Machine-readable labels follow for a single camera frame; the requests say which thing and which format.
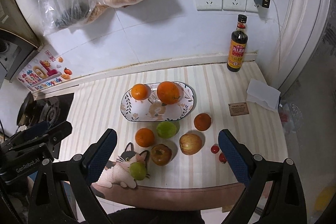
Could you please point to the person's dark clothing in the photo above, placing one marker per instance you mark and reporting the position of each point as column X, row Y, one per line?
column 157, row 217

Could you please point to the dark reddish orange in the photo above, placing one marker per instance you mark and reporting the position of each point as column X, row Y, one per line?
column 202, row 122

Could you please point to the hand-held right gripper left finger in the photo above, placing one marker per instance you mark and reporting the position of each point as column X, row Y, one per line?
column 101, row 155

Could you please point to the clear bag with dark contents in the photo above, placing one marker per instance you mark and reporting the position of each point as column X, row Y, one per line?
column 65, row 8

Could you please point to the metal range hood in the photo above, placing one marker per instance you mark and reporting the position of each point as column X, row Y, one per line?
column 13, row 50

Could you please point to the oval floral ceramic plate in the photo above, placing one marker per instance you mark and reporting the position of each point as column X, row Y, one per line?
column 141, row 111

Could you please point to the green round fruit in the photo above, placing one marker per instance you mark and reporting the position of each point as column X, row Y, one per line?
column 138, row 171
column 166, row 129

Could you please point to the yellow-red apple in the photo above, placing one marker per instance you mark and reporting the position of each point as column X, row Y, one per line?
column 190, row 144

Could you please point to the dark red apple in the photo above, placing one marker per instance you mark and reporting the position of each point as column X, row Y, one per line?
column 161, row 154

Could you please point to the black gas stove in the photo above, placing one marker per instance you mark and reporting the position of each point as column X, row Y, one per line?
column 50, row 111

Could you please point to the large orange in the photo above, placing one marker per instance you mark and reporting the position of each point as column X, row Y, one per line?
column 169, row 92

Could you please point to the red cherry tomato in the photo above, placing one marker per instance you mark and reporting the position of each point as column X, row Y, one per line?
column 222, row 158
column 215, row 149

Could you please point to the small brown paper card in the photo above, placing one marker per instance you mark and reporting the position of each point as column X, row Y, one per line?
column 239, row 109

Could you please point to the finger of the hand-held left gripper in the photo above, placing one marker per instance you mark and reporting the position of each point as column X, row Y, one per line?
column 52, row 132
column 36, row 127

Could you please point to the colourful cartoon wall sticker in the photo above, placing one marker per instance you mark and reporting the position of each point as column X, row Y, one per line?
column 42, row 69

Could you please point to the white folded tissue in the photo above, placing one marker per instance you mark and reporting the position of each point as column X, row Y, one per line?
column 262, row 94

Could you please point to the small orange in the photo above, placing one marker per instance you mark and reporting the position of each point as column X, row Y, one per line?
column 144, row 137
column 139, row 91

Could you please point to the cat sticker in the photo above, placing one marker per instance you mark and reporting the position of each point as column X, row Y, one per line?
column 120, row 169

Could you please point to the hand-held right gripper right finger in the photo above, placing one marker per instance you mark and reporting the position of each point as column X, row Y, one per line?
column 235, row 158

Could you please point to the dark soy sauce bottle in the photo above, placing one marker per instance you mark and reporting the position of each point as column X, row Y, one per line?
column 237, row 50

